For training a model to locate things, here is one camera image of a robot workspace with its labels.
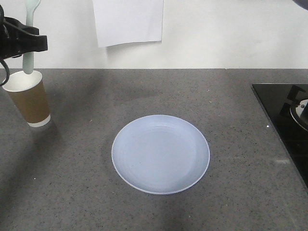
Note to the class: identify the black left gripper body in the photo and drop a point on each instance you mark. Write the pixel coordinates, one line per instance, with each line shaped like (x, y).
(17, 39)

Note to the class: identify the brown paper cup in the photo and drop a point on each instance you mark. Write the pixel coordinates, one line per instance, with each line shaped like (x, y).
(29, 96)

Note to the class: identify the light blue plastic plate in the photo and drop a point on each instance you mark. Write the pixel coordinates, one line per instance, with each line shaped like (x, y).
(160, 154)

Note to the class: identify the black glass gas stove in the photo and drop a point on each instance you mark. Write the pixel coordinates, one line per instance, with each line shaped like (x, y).
(276, 100)

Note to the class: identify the silver stove burner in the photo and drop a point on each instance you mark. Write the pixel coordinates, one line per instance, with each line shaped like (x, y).
(299, 113)

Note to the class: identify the white paper wall sign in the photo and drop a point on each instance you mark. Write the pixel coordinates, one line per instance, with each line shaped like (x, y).
(128, 21)

